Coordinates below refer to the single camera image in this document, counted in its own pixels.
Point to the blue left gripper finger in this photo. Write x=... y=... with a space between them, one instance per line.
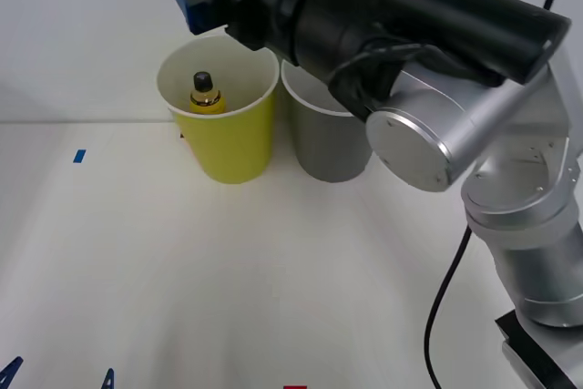
x=108 y=380
x=11 y=373

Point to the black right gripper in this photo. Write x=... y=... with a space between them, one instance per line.
x=259 y=2

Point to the small bottle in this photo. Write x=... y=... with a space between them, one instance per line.
x=206 y=98

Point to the silver and black right arm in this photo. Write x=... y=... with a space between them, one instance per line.
x=455 y=20

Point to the yellow-green plastic bin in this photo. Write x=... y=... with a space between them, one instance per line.
x=232 y=143

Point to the grey plastic bin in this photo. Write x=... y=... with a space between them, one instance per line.
x=328 y=147

